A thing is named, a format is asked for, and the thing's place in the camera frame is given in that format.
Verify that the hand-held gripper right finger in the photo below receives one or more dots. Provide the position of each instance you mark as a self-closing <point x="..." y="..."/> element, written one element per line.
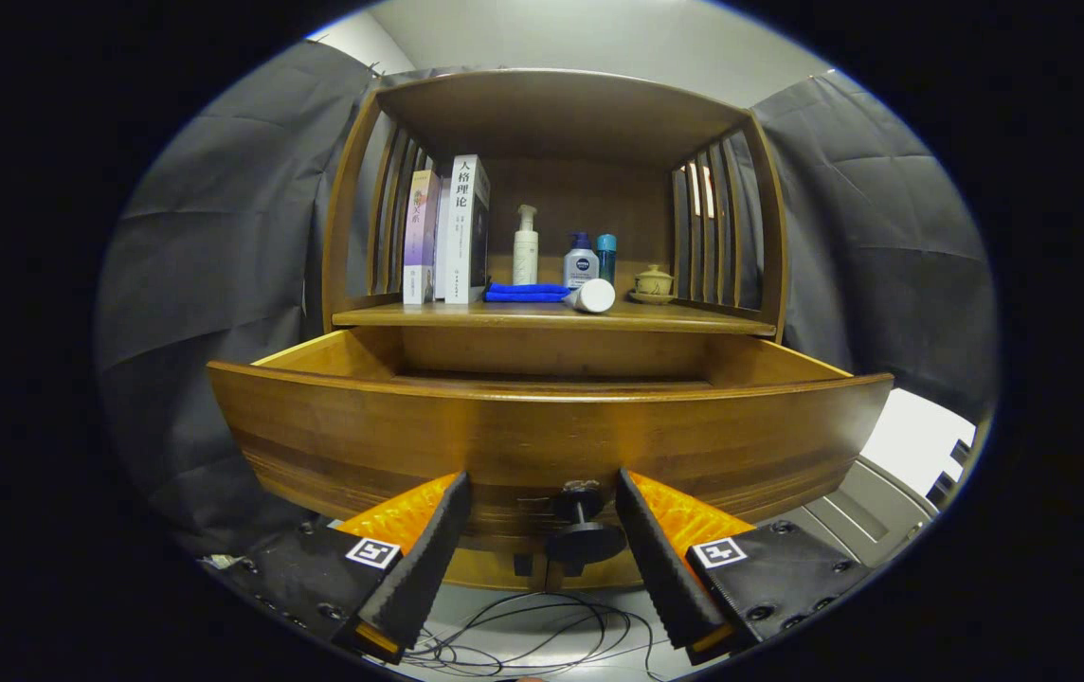
<point x="663" y="568"/>

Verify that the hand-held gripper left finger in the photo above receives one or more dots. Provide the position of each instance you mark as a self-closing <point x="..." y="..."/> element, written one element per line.
<point x="428" y="559"/>

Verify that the black drawer knob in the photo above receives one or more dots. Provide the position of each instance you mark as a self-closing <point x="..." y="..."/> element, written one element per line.
<point x="585" y="545"/>

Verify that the wooden drawer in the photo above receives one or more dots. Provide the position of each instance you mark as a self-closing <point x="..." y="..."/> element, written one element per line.
<point x="523" y="436"/>

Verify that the white cream tube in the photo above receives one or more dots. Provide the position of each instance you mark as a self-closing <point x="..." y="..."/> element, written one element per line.
<point x="594" y="296"/>

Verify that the wooden cabinet door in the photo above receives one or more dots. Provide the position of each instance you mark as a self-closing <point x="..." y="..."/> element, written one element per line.
<point x="485" y="573"/>

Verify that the wooden countertop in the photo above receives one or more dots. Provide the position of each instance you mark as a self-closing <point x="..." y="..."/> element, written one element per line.
<point x="504" y="311"/>

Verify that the wooden cabinet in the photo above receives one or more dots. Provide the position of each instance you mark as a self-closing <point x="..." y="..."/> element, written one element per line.
<point x="551" y="114"/>

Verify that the grey ribbed plastic panel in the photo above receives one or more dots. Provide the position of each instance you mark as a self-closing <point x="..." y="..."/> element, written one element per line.
<point x="869" y="507"/>

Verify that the blue folded towel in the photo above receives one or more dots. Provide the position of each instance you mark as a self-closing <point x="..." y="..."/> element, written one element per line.
<point x="523" y="292"/>

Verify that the yellow lidded tea cup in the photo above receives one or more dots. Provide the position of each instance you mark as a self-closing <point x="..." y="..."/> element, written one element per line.
<point x="653" y="282"/>

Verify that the white bottle with blue cap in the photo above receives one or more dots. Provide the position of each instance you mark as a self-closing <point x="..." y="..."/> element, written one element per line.
<point x="581" y="265"/>

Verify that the slim teal bottle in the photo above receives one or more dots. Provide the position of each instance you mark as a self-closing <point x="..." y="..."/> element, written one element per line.
<point x="606" y="256"/>

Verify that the white pump bottle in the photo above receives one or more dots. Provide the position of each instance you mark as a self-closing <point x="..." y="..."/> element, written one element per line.
<point x="525" y="256"/>

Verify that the purple book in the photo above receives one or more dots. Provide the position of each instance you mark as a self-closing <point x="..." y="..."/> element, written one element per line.
<point x="419" y="237"/>

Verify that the thick white book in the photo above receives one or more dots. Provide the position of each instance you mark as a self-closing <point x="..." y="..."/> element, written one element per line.
<point x="464" y="227"/>

